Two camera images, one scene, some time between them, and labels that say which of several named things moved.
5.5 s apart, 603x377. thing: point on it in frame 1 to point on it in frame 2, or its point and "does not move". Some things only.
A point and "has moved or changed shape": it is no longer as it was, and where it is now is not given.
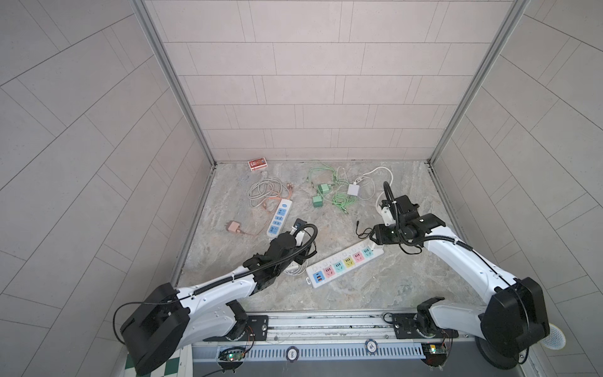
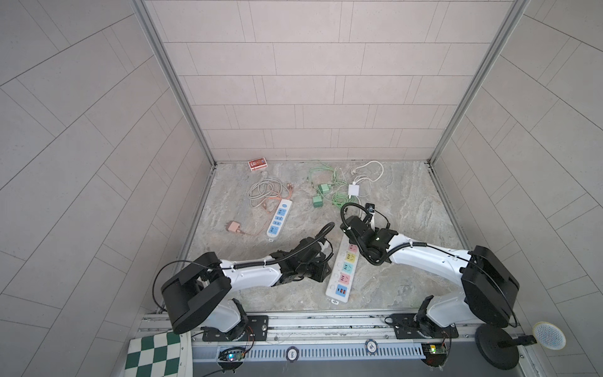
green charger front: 317,201 does not move
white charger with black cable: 388,215 to 370,208
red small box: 257,164 does not move
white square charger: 353,189 does not move
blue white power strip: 279,217 does not move
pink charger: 232,225 does not move
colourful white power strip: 323,272 has moved or changed shape
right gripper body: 391,235 to 362,248
